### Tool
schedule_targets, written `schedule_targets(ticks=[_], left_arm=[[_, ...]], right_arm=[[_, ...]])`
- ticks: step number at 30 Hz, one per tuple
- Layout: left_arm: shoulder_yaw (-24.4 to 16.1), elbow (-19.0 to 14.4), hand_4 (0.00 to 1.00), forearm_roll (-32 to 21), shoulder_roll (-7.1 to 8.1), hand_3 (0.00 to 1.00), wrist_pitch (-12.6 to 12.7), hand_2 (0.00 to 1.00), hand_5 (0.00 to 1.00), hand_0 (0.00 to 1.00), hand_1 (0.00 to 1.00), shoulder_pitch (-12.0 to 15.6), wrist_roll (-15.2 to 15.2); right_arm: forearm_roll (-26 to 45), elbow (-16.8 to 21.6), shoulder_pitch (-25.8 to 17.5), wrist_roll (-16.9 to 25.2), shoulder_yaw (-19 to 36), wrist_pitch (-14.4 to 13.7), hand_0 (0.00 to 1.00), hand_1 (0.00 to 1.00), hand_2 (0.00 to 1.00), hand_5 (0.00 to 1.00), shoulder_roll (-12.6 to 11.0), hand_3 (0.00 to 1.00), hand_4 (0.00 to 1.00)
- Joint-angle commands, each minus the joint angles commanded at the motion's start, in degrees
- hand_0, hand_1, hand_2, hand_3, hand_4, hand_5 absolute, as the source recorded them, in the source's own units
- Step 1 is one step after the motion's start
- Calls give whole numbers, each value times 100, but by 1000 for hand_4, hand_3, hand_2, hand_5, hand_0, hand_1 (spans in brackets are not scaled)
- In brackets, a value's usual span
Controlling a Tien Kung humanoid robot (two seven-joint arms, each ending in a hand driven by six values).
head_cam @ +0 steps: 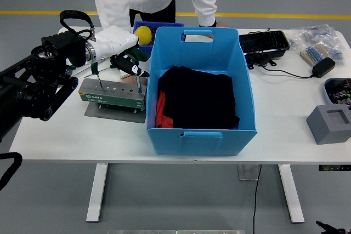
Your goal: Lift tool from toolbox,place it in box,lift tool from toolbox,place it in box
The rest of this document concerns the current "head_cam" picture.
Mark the white table leg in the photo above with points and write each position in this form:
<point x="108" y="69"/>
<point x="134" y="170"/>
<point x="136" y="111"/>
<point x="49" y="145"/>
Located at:
<point x="292" y="193"/>
<point x="96" y="193"/>

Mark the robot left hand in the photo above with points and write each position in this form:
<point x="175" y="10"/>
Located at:
<point x="115" y="39"/>

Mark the large light blue folding box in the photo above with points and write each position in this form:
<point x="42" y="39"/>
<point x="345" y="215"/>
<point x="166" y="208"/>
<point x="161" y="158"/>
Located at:
<point x="203" y="143"/>

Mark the black plastic tray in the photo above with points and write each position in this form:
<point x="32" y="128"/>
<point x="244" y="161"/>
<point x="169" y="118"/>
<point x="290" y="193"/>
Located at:
<point x="263" y="41"/>

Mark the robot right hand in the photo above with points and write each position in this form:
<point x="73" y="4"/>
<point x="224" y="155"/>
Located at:
<point x="331" y="229"/>

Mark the yellow lemon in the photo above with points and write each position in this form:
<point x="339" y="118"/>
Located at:
<point x="144" y="35"/>

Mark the person's right hand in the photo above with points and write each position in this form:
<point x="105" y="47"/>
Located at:
<point x="132" y="80"/>

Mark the black bracket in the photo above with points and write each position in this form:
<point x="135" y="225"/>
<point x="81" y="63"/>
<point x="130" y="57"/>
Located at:
<point x="259" y="60"/>

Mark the grey metal foot plate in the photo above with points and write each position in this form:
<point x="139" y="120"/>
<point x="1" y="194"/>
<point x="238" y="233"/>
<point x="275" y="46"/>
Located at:
<point x="246" y="172"/>

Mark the black power adapter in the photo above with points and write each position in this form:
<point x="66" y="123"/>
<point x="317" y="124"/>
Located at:
<point x="323" y="67"/>

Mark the black small parts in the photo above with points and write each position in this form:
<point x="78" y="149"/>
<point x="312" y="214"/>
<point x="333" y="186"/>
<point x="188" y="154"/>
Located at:
<point x="154" y="35"/>

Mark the grey block with recess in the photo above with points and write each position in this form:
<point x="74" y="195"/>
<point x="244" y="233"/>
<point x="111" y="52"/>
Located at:
<point x="326" y="130"/>

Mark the orange cloth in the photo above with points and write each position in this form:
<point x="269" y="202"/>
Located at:
<point x="161" y="113"/>

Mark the black cloth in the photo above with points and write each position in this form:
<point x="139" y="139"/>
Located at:
<point x="203" y="97"/>

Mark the green grey wrench holder stand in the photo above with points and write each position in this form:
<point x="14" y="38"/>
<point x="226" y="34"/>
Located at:
<point x="109" y="98"/>

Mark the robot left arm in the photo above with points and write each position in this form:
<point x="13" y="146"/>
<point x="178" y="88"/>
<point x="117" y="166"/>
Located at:
<point x="33" y="86"/>

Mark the black table control panel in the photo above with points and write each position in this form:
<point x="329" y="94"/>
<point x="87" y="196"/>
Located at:
<point x="334" y="168"/>

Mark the taped resistor bundle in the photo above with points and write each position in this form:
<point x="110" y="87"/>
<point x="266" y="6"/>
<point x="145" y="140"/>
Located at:
<point x="314" y="53"/>

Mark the small dark blue bin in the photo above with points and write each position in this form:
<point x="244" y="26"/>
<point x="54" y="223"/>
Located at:
<point x="145" y="49"/>

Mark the electronic circuit parts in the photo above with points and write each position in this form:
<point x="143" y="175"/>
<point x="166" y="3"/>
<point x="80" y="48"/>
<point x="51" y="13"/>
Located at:
<point x="341" y="92"/>

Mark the clear plastic parts bags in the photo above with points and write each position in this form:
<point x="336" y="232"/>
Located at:
<point x="315" y="34"/>

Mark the person's left hand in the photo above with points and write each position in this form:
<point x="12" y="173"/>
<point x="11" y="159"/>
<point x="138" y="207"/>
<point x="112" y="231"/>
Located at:
<point x="220" y="24"/>

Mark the light blue tray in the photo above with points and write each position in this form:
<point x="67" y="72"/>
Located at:
<point x="327" y="91"/>

